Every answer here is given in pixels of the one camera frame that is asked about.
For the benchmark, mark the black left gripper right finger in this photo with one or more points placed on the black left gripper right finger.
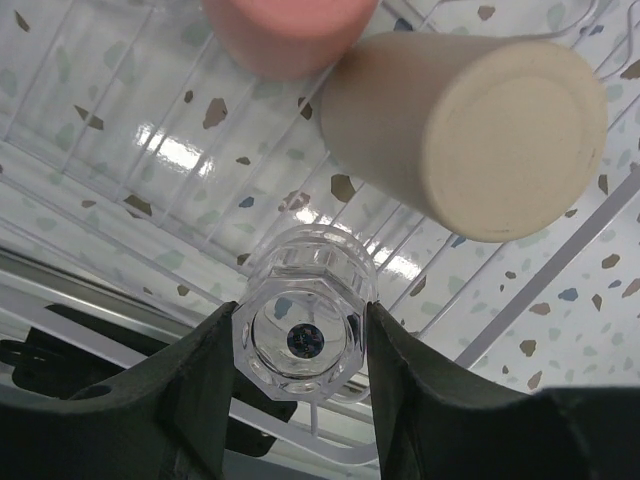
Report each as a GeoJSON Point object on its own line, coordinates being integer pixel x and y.
{"type": "Point", "coordinates": [434, 419]}

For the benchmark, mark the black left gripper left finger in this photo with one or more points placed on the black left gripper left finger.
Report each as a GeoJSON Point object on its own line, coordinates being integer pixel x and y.
{"type": "Point", "coordinates": [164, 418]}

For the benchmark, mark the pink plastic cup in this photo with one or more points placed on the pink plastic cup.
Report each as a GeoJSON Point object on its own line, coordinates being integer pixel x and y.
{"type": "Point", "coordinates": [287, 40]}

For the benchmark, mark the tall beige cup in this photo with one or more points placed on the tall beige cup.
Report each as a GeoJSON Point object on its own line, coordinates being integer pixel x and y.
{"type": "Point", "coordinates": [493, 138]}

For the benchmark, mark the clear plastic dish rack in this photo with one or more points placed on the clear plastic dish rack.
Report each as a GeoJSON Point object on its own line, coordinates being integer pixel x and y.
{"type": "Point", "coordinates": [135, 149]}

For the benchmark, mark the small clear plastic cup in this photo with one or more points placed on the small clear plastic cup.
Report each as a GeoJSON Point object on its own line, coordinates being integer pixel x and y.
{"type": "Point", "coordinates": [299, 328]}

